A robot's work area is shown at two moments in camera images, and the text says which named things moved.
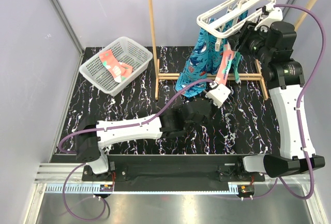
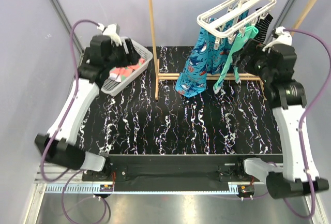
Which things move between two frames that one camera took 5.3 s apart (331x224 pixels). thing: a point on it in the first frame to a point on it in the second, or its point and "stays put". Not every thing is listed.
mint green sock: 236,62 to 238,42
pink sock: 222,75 to 127,70
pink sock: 119,71 stays put
